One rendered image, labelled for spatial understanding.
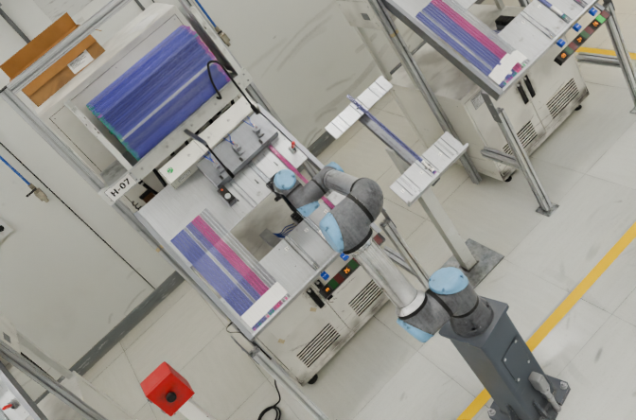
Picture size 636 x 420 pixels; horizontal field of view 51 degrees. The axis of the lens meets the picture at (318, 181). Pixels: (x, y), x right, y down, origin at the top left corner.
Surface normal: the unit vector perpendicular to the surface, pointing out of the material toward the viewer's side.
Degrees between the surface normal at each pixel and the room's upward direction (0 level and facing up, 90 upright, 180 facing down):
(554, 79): 90
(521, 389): 90
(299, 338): 90
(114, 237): 90
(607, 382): 0
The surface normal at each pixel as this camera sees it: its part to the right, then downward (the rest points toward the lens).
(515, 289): -0.52, -0.69
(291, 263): -0.04, -0.31
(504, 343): 0.63, 0.10
